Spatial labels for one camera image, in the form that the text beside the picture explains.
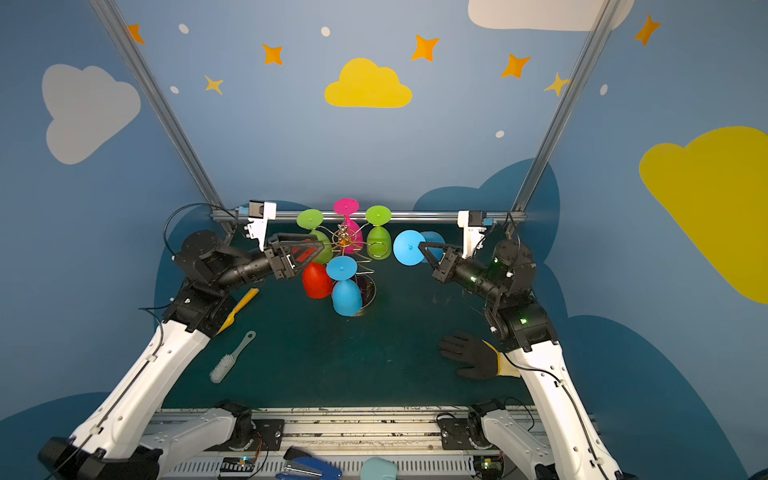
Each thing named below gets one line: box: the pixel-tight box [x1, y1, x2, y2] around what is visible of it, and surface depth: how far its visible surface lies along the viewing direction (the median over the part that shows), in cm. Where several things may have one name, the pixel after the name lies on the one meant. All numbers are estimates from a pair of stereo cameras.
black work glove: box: [438, 331, 521, 379], surface depth 88 cm
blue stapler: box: [275, 445, 343, 480], surface depth 70 cm
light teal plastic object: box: [360, 457, 398, 480], surface depth 72 cm
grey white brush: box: [210, 330, 256, 384], surface depth 87 cm
